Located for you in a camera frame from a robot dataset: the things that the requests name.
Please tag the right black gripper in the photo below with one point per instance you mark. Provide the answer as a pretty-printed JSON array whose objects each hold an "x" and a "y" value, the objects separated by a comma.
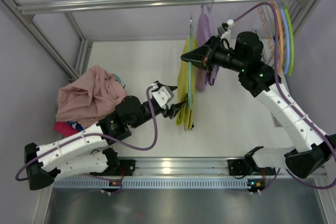
[{"x": 210, "y": 54}]

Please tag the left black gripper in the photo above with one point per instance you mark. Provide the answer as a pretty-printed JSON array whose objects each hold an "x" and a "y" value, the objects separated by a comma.
[{"x": 169, "y": 112}]

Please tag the yellow trousers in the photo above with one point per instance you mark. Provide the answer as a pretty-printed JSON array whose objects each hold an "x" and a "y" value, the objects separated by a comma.
[{"x": 185, "y": 116}]

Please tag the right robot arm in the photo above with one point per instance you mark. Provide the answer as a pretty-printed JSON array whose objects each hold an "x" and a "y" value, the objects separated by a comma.
[{"x": 312, "y": 147}]

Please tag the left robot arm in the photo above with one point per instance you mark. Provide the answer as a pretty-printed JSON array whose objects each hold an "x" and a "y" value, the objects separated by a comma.
[{"x": 90, "y": 151}]

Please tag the orange clothes hanger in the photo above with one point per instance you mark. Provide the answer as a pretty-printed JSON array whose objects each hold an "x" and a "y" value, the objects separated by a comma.
[{"x": 274, "y": 33}]

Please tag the pink cloth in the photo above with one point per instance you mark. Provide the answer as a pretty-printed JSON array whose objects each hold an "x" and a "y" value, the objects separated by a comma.
[{"x": 90, "y": 98}]

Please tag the blue white patterned cloth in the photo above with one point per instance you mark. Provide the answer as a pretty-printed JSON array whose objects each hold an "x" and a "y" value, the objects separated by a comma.
[{"x": 75, "y": 125}]

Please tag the magenta cloth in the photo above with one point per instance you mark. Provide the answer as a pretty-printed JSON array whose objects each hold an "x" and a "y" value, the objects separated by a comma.
[{"x": 64, "y": 129}]

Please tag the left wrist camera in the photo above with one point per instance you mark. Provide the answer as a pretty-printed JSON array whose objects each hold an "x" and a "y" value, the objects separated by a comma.
[{"x": 162, "y": 97}]

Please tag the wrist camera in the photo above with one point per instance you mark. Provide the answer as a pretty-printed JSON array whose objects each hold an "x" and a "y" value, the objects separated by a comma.
[
  {"x": 224, "y": 30},
  {"x": 162, "y": 97}
]

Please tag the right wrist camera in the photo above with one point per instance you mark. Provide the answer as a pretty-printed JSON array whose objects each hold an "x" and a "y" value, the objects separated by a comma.
[{"x": 224, "y": 30}]

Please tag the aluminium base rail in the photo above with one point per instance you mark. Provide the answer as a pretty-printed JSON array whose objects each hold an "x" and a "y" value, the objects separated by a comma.
[{"x": 183, "y": 166}]

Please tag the slotted cable duct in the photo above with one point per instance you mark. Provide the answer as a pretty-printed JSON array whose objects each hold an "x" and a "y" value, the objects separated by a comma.
[{"x": 159, "y": 183}]

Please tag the aluminium hanging rail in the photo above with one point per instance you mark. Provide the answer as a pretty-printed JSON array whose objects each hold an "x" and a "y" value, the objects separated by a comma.
[{"x": 63, "y": 6}]

